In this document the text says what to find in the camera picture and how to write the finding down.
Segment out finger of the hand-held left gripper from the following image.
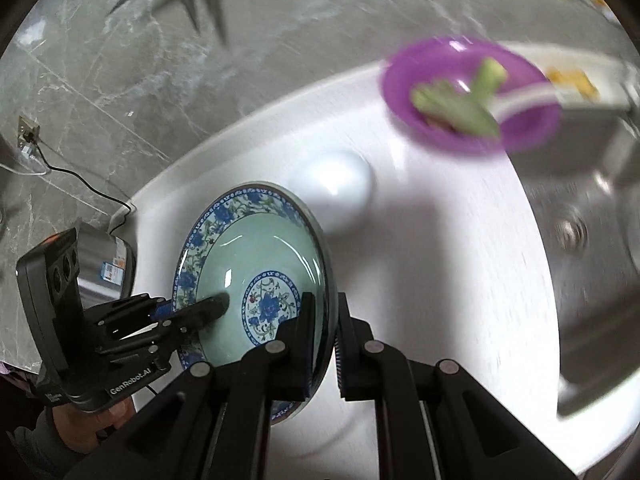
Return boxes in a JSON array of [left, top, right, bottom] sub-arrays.
[[97, 293, 175, 333], [99, 294, 231, 361]]

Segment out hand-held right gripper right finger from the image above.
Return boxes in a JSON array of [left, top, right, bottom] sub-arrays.
[[336, 291, 578, 480]]

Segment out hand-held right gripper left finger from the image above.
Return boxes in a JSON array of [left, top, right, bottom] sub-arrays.
[[102, 292, 318, 480]]

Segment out blue patterned ceramic bowl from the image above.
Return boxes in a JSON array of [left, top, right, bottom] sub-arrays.
[[172, 182, 335, 426]]

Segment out person's left forearm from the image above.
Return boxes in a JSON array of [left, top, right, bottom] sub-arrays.
[[2, 405, 71, 480]]

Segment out person's left hand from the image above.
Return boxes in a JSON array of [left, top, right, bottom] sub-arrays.
[[45, 394, 136, 456]]

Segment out small white bowl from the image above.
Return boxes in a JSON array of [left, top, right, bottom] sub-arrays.
[[292, 150, 376, 239]]

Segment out steel sink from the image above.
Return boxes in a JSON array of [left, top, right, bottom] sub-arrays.
[[515, 110, 640, 423]]

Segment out green vegetable stalk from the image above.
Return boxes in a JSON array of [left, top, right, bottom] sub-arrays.
[[411, 82, 466, 117], [450, 97, 502, 137], [470, 57, 509, 97]]

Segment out purple plastic basin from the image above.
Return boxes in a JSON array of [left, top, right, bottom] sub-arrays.
[[381, 36, 561, 155]]

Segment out yellow sponge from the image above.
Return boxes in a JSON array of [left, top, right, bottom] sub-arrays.
[[547, 67, 601, 102]]

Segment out black power cable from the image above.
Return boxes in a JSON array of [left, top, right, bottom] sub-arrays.
[[29, 135, 135, 213]]

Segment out wall socket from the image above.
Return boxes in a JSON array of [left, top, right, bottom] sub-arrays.
[[17, 115, 42, 154]]

